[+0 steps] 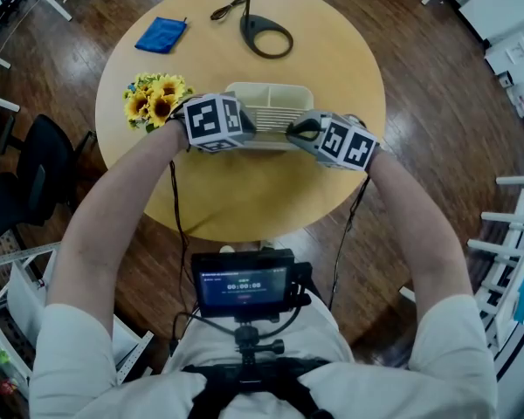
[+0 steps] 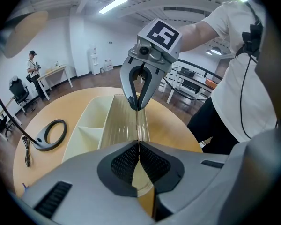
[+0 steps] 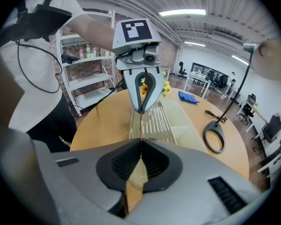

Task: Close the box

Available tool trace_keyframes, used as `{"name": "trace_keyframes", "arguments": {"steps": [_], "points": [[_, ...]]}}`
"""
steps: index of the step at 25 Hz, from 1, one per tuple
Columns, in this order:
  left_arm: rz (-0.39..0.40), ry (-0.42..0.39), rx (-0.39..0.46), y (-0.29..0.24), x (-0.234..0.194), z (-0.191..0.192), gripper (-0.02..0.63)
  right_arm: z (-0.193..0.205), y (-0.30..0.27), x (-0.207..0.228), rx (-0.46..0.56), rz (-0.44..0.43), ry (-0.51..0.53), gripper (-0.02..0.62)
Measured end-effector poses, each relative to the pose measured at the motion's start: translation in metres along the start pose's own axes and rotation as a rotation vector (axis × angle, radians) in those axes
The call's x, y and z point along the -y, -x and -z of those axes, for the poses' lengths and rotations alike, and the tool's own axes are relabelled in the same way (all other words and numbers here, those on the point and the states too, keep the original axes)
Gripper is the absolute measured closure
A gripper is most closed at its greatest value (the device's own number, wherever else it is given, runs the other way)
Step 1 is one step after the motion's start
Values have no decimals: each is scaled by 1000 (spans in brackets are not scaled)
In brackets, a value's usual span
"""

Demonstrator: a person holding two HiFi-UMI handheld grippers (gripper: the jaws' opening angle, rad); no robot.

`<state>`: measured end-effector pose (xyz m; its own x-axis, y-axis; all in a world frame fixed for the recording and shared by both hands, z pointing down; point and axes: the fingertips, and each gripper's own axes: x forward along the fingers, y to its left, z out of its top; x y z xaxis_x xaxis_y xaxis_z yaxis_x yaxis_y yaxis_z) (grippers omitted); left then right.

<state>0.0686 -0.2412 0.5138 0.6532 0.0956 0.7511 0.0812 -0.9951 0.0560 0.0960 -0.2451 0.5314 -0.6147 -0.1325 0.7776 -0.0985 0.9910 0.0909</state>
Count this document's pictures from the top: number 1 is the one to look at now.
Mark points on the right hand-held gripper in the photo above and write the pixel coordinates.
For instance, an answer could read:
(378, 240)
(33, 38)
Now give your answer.
(347, 144)

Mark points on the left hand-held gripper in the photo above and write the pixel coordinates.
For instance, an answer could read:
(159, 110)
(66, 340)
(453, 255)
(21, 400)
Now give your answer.
(209, 120)

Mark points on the cream plastic divided tray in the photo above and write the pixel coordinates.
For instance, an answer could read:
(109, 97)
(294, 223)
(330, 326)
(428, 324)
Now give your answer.
(275, 103)

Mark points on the person's left forearm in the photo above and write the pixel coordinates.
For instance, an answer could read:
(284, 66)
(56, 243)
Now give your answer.
(109, 216)

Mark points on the person's right forearm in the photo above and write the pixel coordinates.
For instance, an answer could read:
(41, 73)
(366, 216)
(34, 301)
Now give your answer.
(419, 234)

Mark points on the sunflower bouquet in white pot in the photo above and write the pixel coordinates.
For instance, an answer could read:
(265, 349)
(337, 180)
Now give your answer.
(155, 100)

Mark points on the blue folded cloth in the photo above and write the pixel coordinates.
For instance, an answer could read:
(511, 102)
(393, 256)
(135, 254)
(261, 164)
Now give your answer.
(161, 35)

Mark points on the person's left white shoe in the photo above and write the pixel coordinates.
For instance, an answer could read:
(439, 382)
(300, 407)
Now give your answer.
(227, 249)

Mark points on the black chest-mounted monitor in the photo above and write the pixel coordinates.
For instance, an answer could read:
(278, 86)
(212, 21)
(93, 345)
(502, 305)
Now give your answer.
(242, 284)

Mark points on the white printed storage unit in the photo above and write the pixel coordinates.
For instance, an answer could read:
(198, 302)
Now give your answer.
(517, 68)

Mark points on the white slatted rack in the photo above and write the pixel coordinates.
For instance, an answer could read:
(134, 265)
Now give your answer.
(515, 234)

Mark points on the black chest harness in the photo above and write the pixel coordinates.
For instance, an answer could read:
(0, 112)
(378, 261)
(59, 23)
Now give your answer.
(249, 375)

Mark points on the white perforated shelf rack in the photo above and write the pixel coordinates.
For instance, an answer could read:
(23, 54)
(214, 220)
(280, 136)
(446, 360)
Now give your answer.
(22, 277)

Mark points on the person's white shirt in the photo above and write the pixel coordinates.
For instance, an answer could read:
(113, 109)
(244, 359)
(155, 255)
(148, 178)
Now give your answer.
(78, 365)

